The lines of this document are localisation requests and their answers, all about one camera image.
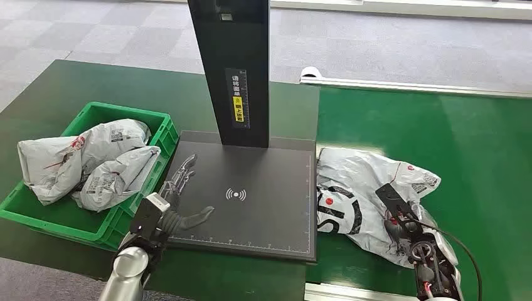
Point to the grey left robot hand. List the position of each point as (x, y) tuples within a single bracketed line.
[(174, 199)]

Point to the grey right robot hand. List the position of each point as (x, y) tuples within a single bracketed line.
[(397, 232)]

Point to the white mailer bag black print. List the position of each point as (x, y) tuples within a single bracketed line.
[(353, 182)]

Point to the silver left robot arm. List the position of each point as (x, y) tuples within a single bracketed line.
[(129, 266)]

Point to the green conveyor belt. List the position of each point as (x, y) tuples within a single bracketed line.
[(478, 145)]

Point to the white conveyor end cap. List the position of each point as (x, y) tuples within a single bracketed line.
[(310, 72)]

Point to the small grey mailer bag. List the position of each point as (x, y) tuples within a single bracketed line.
[(112, 178)]

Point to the green plastic crate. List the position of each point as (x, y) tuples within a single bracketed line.
[(62, 224)]

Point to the black yellow column label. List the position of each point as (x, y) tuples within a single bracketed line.
[(237, 97)]

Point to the large grey mailer bag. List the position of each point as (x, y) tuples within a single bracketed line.
[(54, 162)]

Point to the black scanner column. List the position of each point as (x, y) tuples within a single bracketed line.
[(224, 41)]

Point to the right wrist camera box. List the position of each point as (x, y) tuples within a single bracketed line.
[(395, 203)]

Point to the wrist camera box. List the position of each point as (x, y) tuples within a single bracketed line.
[(395, 203), (147, 214)]

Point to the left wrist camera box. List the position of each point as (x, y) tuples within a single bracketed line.
[(147, 214)]

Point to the short aluminium conveyor rail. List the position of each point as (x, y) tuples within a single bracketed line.
[(345, 293)]

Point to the black scanner base plate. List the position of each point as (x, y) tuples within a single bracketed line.
[(257, 220)]

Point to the long aluminium conveyor rail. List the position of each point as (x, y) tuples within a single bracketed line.
[(415, 86)]

